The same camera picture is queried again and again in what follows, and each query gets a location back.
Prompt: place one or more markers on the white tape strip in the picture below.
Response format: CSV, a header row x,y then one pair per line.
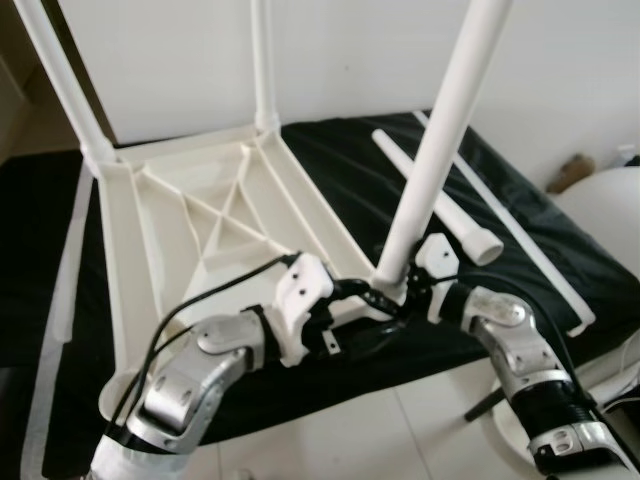
x,y
551,280
75,260

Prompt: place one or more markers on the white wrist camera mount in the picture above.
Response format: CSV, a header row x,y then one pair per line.
x,y
437,255
300,295

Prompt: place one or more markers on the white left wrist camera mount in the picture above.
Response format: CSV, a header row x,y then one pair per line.
x,y
300,295

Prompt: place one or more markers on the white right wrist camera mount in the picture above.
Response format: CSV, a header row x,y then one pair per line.
x,y
437,255

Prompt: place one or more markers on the black metal table leg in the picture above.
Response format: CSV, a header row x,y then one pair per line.
x,y
482,408

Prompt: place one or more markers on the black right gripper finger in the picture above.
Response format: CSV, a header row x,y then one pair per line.
x,y
394,298

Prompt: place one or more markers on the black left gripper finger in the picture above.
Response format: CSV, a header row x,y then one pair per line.
x,y
358,290

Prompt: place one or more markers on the small brown lumpy object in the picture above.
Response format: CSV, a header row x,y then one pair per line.
x,y
568,172

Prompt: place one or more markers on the white standing fan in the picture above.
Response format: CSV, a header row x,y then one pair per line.
x,y
610,220

